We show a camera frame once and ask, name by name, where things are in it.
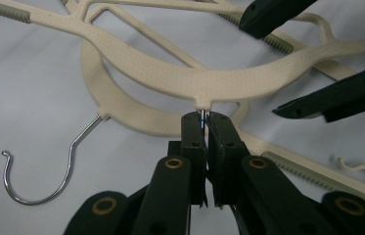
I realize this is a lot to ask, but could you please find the beige plastic clothes hanger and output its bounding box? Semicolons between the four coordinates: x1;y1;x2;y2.
1;13;365;214
0;0;365;129

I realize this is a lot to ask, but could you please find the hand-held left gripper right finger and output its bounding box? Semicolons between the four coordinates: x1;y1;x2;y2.
206;111;251;209

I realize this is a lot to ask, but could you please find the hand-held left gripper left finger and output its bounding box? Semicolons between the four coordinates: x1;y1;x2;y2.
167;111;208;208

